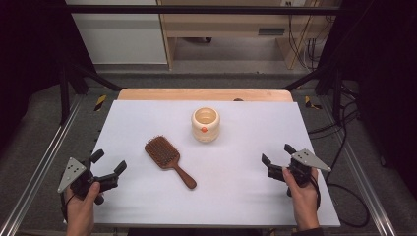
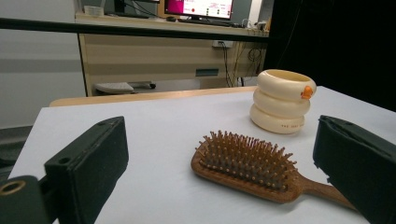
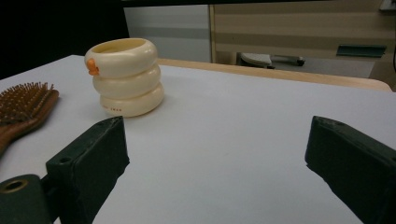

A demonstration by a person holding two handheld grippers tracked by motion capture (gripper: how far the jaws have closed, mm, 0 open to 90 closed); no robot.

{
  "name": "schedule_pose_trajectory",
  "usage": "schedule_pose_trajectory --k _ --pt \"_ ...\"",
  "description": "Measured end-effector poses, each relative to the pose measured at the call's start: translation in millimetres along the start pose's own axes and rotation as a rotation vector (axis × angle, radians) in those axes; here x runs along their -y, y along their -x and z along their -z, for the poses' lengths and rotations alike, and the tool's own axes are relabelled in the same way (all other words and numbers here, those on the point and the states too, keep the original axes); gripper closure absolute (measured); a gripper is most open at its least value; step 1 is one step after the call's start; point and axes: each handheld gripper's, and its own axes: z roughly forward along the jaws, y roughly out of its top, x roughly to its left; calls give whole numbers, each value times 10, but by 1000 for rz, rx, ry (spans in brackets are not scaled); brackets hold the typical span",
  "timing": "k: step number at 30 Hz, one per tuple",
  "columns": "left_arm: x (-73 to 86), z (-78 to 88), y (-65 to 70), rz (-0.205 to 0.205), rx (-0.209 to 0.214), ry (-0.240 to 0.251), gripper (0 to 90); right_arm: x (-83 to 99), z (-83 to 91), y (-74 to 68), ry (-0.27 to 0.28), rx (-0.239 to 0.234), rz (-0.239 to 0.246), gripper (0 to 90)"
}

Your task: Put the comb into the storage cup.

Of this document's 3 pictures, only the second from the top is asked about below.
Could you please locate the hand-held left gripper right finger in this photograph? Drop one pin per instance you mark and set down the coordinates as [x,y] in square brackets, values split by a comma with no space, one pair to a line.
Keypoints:
[361,168]

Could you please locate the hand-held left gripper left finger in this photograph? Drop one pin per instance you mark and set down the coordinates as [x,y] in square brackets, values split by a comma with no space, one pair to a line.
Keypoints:
[87,168]

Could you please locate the cream ringed cup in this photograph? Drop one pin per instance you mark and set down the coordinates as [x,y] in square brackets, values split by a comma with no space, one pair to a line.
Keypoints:
[280,107]

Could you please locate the wooden paddle hairbrush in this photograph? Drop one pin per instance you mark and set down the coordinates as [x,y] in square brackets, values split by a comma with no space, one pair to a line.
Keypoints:
[249,158]

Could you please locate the office chair base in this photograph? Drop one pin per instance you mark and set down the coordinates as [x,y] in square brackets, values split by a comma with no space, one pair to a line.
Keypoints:
[115,87]

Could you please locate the wooden table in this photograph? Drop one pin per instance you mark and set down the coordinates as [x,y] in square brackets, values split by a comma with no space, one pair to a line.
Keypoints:
[140,97]

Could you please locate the beige office desk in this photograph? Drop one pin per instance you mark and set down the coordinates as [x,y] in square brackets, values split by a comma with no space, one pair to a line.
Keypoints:
[140,59]

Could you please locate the black curtain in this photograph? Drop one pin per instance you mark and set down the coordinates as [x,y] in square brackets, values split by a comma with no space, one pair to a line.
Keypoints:
[336,46]

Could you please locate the white box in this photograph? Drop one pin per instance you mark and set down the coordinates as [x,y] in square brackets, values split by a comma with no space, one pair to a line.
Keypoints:
[93,11]

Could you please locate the black computer mouse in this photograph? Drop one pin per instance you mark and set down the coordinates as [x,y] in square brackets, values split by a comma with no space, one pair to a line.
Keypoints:
[171,19]

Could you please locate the white power strip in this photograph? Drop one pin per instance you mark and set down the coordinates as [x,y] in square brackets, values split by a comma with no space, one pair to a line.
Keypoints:
[222,44]

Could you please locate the black keyboard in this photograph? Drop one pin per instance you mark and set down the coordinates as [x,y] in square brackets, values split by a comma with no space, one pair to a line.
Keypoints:
[205,21]

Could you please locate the computer monitor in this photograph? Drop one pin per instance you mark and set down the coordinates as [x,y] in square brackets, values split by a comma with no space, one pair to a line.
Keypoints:
[199,7]

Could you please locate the black frame bar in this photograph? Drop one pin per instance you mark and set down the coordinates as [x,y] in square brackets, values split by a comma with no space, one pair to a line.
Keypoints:
[124,30]

